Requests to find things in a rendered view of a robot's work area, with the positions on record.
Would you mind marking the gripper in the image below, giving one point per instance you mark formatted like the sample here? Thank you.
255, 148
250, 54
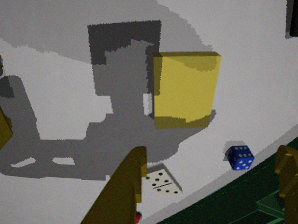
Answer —
116, 204

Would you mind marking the grey domino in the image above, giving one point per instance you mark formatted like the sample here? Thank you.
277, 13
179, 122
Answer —
162, 182

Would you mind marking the blue die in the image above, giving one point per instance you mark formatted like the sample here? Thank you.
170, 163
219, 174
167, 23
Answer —
240, 157

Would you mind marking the black bolt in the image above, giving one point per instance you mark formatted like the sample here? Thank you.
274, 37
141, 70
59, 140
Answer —
294, 21

